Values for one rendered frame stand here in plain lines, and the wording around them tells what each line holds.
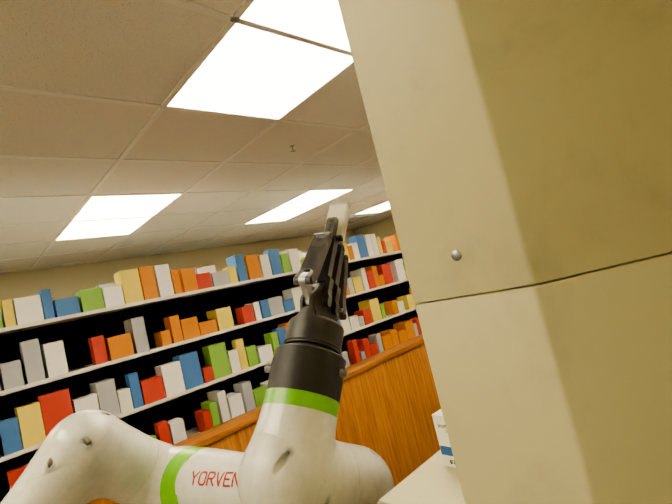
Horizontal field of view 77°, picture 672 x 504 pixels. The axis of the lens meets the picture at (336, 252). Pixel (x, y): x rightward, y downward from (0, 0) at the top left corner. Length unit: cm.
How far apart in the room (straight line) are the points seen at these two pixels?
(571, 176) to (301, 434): 36
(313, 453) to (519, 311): 27
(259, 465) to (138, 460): 39
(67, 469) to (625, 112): 83
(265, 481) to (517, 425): 25
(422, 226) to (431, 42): 15
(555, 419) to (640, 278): 12
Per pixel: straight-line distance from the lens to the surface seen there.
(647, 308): 38
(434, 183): 37
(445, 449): 56
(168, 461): 87
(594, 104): 39
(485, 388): 38
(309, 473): 50
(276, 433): 50
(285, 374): 52
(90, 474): 84
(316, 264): 56
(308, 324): 54
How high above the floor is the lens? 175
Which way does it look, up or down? 4 degrees up
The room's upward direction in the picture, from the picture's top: 14 degrees counter-clockwise
